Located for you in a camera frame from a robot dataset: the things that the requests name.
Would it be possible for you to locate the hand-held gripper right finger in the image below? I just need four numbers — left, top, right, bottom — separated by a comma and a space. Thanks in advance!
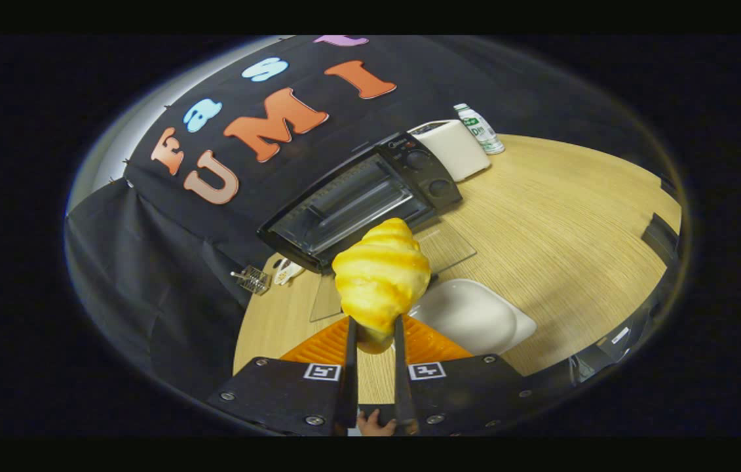
393, 315, 541, 437

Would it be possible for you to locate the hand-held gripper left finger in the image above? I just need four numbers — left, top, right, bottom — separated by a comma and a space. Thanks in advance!
206, 316, 359, 437

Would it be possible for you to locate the yellow croissant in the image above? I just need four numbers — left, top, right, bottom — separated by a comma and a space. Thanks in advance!
332, 218, 431, 355

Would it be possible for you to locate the black toaster oven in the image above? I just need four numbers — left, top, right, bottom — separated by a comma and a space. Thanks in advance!
257, 131, 478, 323

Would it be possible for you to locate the white toaster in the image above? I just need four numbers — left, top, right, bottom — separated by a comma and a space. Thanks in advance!
408, 119, 493, 183

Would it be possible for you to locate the white plate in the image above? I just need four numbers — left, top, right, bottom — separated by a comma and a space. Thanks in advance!
408, 279, 538, 356

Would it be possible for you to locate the small patterned white dish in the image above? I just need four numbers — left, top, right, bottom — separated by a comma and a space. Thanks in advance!
272, 258, 305, 286

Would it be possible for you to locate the white bottle with green label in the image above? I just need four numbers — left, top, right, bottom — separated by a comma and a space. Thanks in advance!
453, 103, 506, 155

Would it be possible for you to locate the black chair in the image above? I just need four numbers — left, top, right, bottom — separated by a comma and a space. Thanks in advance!
642, 213, 680, 263

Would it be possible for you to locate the wire mesh basket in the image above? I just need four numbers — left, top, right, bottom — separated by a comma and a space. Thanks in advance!
231, 265, 273, 296

